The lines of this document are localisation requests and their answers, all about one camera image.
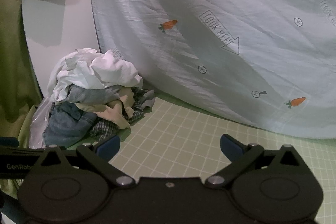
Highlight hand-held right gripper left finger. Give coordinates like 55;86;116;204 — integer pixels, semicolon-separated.
39;135;137;187

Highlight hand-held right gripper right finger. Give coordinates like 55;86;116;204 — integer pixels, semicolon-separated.
204;134;303;187

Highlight white shirt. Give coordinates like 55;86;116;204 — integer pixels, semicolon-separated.
51;48;144;104

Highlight dark plaid shirt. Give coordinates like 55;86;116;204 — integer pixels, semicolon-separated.
89;88;156;142

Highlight beige garment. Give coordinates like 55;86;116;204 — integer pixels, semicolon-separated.
76;88;139;130

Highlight clear plastic bag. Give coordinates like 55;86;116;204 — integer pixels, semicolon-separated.
30;97;57;149

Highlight blue jeans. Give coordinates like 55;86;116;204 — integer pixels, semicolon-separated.
43;102;98;147

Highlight grey garment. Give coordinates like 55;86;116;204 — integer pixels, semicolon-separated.
56;84;156;109

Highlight green curtain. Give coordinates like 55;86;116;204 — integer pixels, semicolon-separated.
0;0;46;201

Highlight white headboard panel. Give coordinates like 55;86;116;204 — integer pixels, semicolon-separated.
21;0;102;98

